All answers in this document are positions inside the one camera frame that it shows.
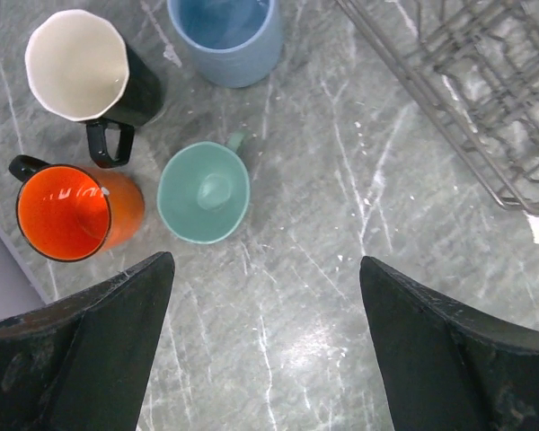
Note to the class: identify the black mug white inside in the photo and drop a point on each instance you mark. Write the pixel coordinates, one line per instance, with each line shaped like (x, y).
(80, 68)

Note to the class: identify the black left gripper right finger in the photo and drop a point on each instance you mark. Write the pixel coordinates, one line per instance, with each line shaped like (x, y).
(444, 364)

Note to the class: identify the grey wire dish rack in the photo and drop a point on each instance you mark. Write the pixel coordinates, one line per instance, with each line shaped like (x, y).
(473, 68)

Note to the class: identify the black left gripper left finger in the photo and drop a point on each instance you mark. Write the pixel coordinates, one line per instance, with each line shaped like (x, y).
(84, 361)

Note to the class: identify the mint green mug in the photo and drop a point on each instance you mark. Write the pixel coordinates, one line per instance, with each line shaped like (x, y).
(204, 191)

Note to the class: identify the large orange mug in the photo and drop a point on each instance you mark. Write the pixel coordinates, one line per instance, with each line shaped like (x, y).
(69, 213)

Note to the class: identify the light blue mug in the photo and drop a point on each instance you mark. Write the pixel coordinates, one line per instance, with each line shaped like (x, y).
(233, 44)

